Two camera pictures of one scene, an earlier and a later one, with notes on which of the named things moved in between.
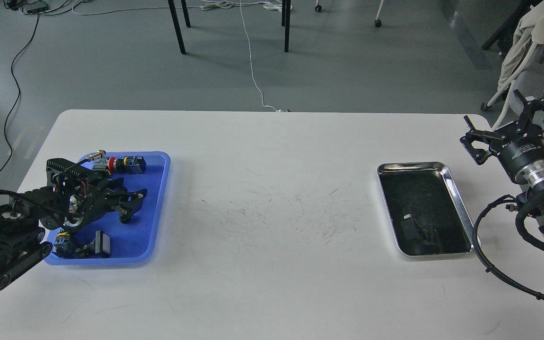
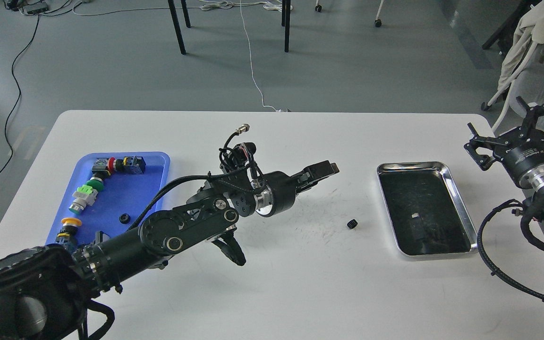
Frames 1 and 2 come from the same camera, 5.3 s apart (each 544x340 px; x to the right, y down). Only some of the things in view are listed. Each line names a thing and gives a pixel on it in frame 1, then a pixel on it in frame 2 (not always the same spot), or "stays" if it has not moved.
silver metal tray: (428, 216) stays
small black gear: (125, 217) stays
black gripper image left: (80, 195) -> (279, 195)
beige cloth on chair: (533, 27) stays
